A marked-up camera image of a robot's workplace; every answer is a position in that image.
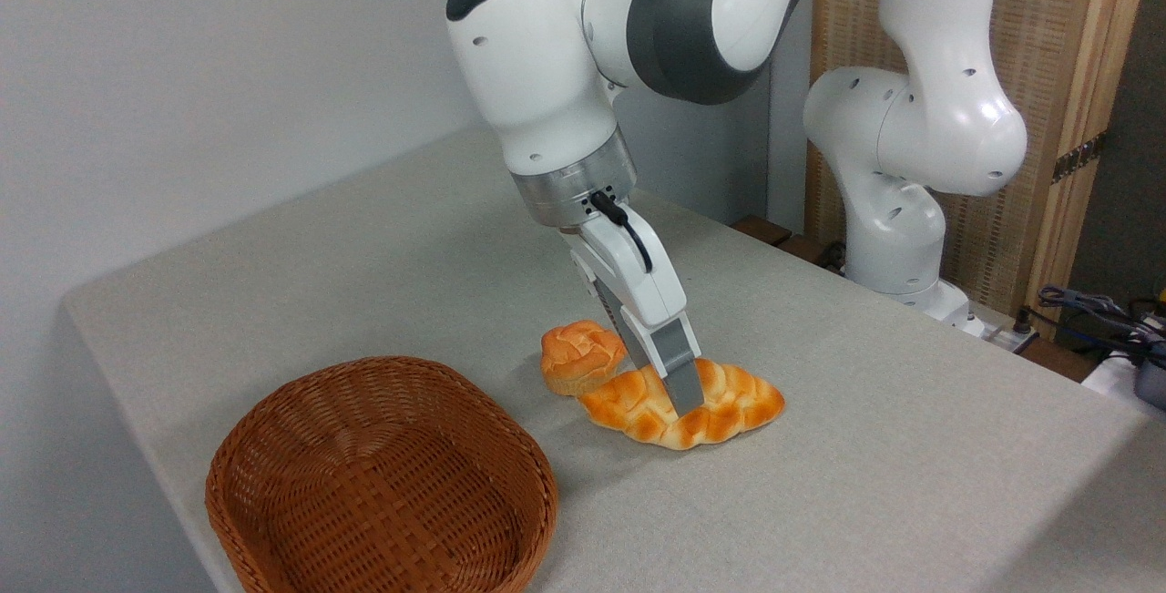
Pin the brown wicker basket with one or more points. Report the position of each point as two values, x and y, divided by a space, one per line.
383 475

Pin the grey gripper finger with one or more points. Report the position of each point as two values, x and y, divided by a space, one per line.
619 327
679 365

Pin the white box with dark device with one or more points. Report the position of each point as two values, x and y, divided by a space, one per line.
1125 379

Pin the wooden woven folding screen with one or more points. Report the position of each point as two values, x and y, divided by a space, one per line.
1048 28

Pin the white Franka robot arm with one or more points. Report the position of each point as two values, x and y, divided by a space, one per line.
537 56

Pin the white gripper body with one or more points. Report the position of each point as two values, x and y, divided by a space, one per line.
633 270

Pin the white power strip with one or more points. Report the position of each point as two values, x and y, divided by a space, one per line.
1002 333

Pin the round knotted bread roll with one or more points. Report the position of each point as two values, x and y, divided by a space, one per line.
574 352

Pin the long braided bread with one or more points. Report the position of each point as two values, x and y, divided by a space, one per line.
729 402

